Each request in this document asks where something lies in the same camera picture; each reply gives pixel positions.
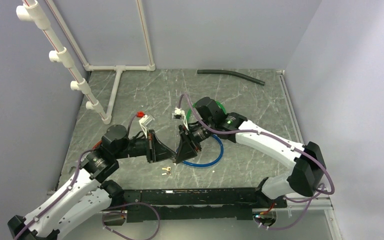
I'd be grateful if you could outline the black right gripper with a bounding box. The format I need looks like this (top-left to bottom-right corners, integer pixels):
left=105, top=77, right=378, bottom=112
left=175, top=119, right=215, bottom=164

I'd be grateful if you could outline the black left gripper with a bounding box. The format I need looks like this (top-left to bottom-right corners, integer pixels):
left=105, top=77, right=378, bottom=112
left=114, top=129, right=177, bottom=163

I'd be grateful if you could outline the green cable lock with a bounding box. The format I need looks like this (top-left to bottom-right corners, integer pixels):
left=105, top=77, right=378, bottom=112
left=185, top=101, right=228, bottom=123

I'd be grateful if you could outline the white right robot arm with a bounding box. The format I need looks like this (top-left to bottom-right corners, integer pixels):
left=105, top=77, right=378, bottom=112
left=172, top=96, right=326, bottom=208

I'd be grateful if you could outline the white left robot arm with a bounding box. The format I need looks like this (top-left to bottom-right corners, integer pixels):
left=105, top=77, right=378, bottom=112
left=7, top=124, right=176, bottom=240

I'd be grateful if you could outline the black foam tube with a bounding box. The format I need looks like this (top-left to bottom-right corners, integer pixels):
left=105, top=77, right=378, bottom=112
left=196, top=69, right=266, bottom=86

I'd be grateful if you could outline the blue cable lock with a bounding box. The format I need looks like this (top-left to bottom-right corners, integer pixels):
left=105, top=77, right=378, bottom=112
left=181, top=134, right=225, bottom=168

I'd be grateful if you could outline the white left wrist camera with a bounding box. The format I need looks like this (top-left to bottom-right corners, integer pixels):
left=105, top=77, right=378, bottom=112
left=136, top=111, right=155, bottom=135

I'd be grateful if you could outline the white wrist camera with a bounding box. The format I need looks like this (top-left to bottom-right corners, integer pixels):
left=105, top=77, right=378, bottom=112
left=171, top=107, right=185, bottom=120
left=136, top=111, right=155, bottom=135

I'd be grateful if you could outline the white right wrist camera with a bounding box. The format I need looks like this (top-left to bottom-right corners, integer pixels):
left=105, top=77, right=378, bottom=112
left=171, top=107, right=185, bottom=120

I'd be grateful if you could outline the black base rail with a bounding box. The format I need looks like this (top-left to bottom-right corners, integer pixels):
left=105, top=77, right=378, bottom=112
left=108, top=187, right=287, bottom=223

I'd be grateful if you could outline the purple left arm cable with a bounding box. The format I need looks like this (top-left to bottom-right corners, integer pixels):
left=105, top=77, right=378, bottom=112
left=13, top=111, right=162, bottom=240

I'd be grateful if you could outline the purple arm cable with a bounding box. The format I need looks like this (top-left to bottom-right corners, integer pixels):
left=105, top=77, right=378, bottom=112
left=177, top=92, right=336, bottom=232
left=13, top=111, right=162, bottom=240

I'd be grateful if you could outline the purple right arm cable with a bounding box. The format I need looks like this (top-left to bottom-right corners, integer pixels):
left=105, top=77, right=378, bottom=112
left=177, top=92, right=336, bottom=232

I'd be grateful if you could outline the aluminium extrusion frame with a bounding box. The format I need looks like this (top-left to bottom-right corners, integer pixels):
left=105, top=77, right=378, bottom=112
left=32, top=69, right=345, bottom=240

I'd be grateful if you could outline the white PVC pipe frame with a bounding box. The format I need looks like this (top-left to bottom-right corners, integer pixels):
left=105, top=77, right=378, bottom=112
left=16, top=0, right=156, bottom=125

